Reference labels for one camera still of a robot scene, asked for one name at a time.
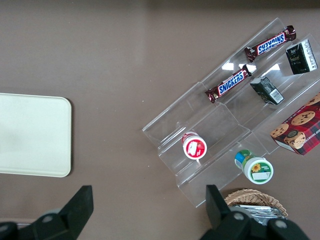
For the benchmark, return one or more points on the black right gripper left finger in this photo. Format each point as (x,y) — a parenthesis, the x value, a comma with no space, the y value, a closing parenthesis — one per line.
(72,215)

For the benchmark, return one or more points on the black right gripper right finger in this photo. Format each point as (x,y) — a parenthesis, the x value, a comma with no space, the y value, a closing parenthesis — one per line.
(220,220)

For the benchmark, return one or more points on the light wicker basket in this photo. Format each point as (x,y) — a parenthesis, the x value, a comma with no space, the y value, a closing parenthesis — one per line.
(252,197)

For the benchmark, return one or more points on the aluminium foil tray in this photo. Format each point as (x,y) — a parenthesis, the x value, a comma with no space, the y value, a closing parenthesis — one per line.
(260,211)

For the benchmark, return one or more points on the cream rectangular serving tray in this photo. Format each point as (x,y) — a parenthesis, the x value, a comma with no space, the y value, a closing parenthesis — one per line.
(32,135)

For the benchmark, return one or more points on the green lidded yogurt cup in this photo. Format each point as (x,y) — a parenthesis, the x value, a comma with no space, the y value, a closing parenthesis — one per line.
(257,170)

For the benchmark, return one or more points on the red lidded yogurt cup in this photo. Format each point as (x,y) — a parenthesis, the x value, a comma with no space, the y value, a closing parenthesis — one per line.
(195,148)

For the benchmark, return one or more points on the clear acrylic step shelf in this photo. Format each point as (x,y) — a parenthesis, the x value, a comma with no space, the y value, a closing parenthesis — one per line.
(220,125)

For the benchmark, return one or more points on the red tartan cookie box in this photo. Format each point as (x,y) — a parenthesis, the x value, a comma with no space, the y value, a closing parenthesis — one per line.
(300,130)

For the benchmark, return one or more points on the Snickers chocolate bar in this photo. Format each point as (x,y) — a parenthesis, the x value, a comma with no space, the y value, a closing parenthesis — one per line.
(271,43)
(230,83)

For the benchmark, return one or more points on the small black carton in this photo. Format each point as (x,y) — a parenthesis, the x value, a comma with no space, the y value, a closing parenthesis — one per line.
(300,57)
(267,91)

